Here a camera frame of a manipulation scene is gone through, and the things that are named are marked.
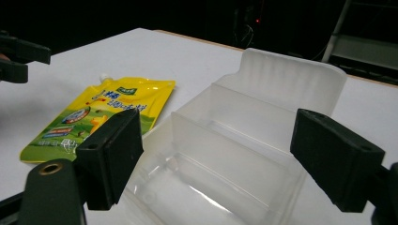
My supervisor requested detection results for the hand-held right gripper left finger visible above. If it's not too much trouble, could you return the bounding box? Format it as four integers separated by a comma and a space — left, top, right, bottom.
75, 108, 145, 211

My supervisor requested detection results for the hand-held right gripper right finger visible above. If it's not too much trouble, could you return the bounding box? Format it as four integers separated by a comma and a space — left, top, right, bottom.
289, 108, 386, 214

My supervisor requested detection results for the yellow green spout pouch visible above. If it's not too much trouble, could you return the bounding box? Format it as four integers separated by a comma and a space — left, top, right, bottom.
20, 73, 176, 164

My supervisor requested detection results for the translucent plastic storage box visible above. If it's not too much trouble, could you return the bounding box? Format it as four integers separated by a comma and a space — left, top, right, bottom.
116, 47, 348, 225

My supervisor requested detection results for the metal stand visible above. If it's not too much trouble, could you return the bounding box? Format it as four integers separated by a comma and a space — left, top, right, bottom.
321, 0, 398, 86

